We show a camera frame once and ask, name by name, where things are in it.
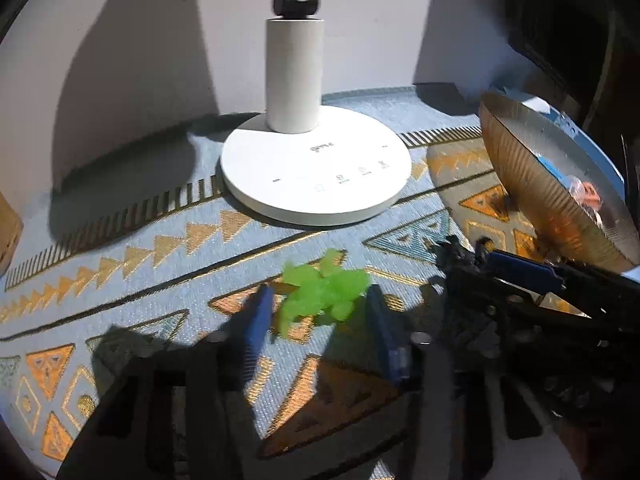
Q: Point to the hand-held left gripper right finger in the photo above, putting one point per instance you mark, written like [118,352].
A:
[384,332]

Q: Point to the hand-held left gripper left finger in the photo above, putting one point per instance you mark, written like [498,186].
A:
[257,320]

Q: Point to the dark furniture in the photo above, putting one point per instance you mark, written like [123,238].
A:
[560,35]

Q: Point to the blue patterned table mat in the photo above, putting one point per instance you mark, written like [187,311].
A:
[150,240]

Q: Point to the white desk lamp base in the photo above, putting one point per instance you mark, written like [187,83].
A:
[310,185]

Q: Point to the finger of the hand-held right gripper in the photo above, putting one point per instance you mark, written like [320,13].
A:
[525,270]
[500,310]

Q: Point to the pink toy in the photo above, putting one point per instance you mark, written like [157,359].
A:
[590,195]

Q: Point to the green plastic toy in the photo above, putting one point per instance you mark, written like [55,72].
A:
[325,290]

